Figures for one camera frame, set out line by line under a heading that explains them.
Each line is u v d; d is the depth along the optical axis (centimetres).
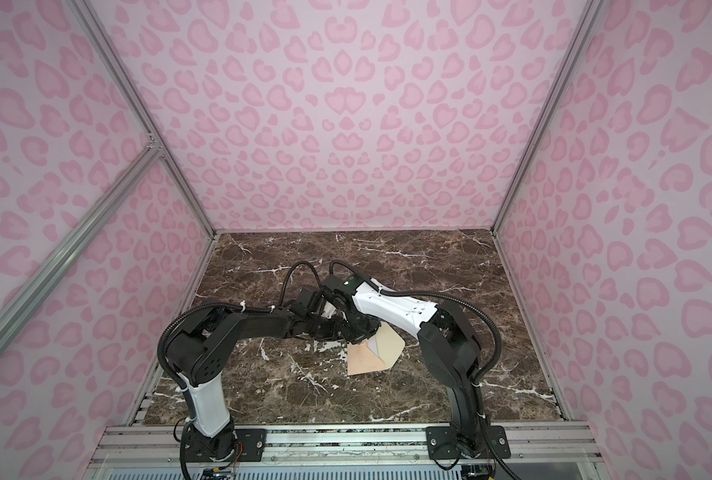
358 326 72
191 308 100
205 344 50
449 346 48
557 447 73
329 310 87
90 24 70
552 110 85
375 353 87
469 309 44
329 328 84
